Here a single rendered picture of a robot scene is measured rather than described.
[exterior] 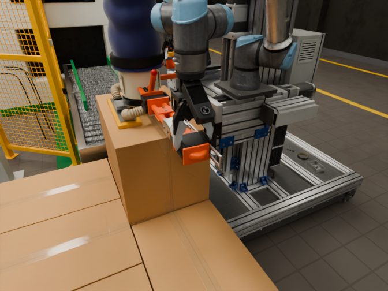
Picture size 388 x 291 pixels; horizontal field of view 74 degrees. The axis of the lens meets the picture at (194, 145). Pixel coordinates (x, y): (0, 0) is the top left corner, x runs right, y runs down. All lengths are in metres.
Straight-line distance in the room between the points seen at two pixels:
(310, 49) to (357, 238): 1.29
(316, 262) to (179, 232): 1.01
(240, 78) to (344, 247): 1.34
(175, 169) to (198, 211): 0.26
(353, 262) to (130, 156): 1.53
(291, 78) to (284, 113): 0.39
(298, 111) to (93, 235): 1.09
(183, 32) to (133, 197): 0.74
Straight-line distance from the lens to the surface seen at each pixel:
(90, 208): 1.37
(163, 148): 1.04
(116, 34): 1.12
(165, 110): 0.89
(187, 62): 0.61
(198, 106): 0.59
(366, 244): 2.16
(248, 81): 1.25
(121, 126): 1.11
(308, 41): 1.64
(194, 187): 1.23
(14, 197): 1.61
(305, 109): 1.39
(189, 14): 0.59
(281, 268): 1.81
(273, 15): 1.08
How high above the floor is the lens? 1.45
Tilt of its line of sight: 31 degrees down
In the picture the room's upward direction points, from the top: straight up
